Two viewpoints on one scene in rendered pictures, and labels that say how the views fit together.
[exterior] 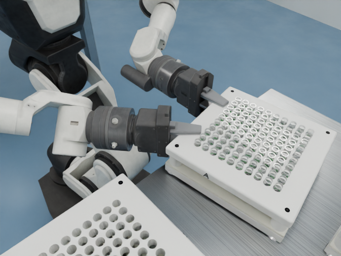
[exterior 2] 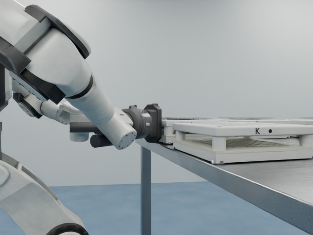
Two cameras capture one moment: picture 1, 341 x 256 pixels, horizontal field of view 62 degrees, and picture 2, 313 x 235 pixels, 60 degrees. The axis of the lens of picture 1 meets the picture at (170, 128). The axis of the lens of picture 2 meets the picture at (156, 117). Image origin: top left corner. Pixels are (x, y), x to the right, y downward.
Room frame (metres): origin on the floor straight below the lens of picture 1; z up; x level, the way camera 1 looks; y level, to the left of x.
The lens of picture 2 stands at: (0.00, 0.77, 0.96)
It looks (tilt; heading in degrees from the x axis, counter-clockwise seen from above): 1 degrees down; 297
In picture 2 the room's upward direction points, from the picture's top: straight up
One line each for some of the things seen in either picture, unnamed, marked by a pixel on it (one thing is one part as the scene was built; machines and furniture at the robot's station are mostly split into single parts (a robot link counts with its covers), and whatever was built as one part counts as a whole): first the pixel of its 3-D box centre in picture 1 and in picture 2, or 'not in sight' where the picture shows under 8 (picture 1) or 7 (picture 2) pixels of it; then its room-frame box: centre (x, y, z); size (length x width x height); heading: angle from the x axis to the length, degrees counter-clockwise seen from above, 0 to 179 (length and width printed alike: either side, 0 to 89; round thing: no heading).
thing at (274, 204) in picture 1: (253, 142); (180, 122); (0.37, -0.16, 0.93); 0.25 x 0.24 x 0.02; 142
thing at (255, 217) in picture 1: (248, 158); (180, 135); (0.38, -0.16, 0.88); 0.24 x 0.24 x 0.02; 52
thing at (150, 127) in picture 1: (140, 131); (144, 123); (0.40, 0.06, 0.93); 0.12 x 0.10 x 0.13; 84
